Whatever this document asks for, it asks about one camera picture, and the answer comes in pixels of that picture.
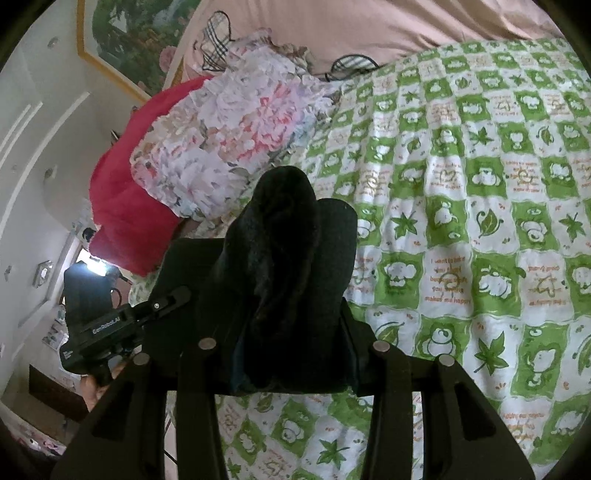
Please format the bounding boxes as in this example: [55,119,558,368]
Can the floral pillow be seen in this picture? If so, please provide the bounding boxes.
[129,30,339,222]

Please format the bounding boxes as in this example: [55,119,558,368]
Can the pink quilt with plaid hearts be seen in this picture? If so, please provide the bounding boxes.
[162,1,562,86]

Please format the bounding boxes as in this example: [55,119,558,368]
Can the black pants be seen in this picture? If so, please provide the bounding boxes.
[146,166,374,395]

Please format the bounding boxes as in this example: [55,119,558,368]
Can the left hand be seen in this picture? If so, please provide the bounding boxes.
[79,360,127,411]

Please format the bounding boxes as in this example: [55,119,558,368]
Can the red blanket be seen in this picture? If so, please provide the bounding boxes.
[88,75,210,276]

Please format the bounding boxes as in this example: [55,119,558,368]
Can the green white checkered bedsheet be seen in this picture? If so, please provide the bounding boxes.
[128,36,591,480]

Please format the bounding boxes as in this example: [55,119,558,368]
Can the framed flower painting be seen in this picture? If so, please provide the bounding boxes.
[76,0,200,100]

